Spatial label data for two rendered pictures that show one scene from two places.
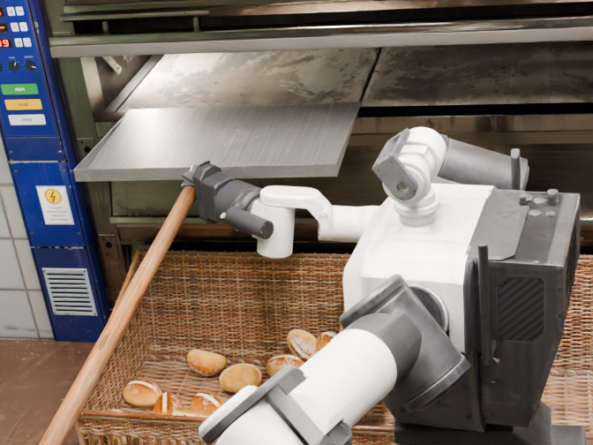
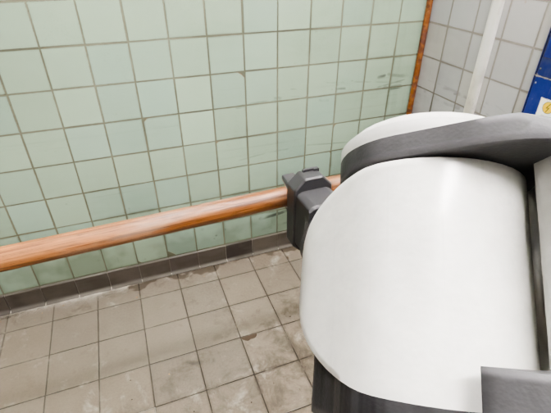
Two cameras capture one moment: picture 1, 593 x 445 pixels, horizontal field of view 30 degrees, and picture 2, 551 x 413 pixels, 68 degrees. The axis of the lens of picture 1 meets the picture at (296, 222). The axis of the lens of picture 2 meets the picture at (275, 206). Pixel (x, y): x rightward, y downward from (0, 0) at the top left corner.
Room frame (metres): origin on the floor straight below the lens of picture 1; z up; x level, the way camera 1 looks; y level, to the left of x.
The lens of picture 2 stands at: (0.78, 0.00, 1.51)
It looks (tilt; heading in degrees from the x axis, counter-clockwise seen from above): 33 degrees down; 54
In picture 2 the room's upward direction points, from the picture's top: straight up
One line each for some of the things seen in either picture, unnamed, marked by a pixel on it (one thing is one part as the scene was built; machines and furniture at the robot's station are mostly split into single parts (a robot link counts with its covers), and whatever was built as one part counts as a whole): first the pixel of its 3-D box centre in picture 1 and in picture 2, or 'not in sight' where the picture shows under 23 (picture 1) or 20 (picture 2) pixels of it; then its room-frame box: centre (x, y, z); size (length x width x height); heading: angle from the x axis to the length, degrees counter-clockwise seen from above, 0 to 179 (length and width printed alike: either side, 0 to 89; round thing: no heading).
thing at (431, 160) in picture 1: (415, 171); not in sight; (1.35, -0.17, 1.47); 0.10 x 0.07 x 0.09; 158
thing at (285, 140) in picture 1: (222, 134); not in sight; (2.19, 0.13, 1.19); 0.55 x 0.36 x 0.03; 76
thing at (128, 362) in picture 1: (225, 357); not in sight; (2.05, 0.20, 0.72); 0.56 x 0.49 x 0.28; 73
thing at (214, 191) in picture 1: (225, 200); not in sight; (1.87, 0.13, 1.20); 0.12 x 0.10 x 0.13; 41
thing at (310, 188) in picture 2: not in sight; (323, 231); (1.08, 0.31, 1.19); 0.12 x 0.10 x 0.13; 76
